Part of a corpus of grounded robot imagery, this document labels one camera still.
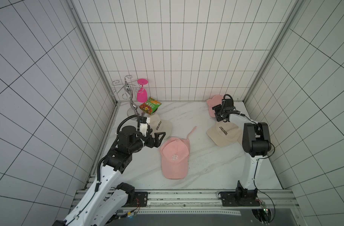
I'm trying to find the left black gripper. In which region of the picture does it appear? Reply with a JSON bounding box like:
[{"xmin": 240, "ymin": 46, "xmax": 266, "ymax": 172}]
[{"xmin": 129, "ymin": 129, "xmax": 166, "ymax": 153}]

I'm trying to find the pink cap back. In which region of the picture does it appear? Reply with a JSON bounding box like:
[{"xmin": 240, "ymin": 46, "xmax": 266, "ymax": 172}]
[{"xmin": 206, "ymin": 95, "xmax": 223, "ymax": 118}]

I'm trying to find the pink cap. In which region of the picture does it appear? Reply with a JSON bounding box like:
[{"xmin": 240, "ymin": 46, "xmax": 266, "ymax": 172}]
[
  {"xmin": 160, "ymin": 126, "xmax": 197, "ymax": 179},
  {"xmin": 206, "ymin": 95, "xmax": 223, "ymax": 118}
]

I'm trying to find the beige cap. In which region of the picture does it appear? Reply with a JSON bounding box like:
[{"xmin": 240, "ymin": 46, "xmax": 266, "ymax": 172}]
[
  {"xmin": 148, "ymin": 114, "xmax": 173, "ymax": 139},
  {"xmin": 206, "ymin": 121, "xmax": 243, "ymax": 147}
]

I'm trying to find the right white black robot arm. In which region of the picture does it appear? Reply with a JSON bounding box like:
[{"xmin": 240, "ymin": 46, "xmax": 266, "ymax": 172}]
[{"xmin": 207, "ymin": 94, "xmax": 272, "ymax": 207}]

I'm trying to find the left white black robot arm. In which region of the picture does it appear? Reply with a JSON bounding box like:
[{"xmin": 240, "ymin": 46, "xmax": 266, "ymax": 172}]
[{"xmin": 54, "ymin": 124, "xmax": 166, "ymax": 226}]

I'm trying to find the silver wine glass rack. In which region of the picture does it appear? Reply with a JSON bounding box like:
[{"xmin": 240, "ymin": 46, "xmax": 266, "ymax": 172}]
[{"xmin": 110, "ymin": 74, "xmax": 145, "ymax": 116}]

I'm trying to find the green orange snack packet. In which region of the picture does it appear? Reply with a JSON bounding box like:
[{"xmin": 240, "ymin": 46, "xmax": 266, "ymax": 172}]
[{"xmin": 139, "ymin": 97, "xmax": 162, "ymax": 115}]

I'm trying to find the pink plastic goblet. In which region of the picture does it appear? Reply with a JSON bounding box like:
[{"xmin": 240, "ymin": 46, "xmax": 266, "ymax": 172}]
[{"xmin": 137, "ymin": 79, "xmax": 148, "ymax": 103}]

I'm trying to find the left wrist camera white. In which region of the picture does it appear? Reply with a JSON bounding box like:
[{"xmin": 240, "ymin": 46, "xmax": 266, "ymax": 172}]
[{"xmin": 137, "ymin": 116, "xmax": 150, "ymax": 137}]

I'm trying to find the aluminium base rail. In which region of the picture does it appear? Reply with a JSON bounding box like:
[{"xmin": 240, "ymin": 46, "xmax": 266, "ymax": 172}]
[{"xmin": 71, "ymin": 188, "xmax": 303, "ymax": 217}]

